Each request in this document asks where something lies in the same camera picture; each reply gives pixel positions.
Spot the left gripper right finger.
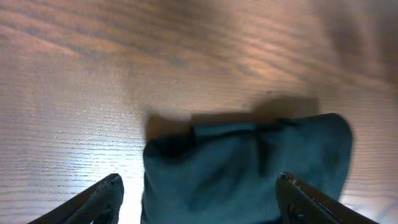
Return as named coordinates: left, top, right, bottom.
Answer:
left=275, top=172, right=377, bottom=224

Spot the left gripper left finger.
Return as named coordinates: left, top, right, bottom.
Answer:
left=29, top=173, right=124, bottom=224

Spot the black t-shirt with white logo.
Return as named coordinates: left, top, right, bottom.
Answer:
left=141, top=113, right=353, bottom=224

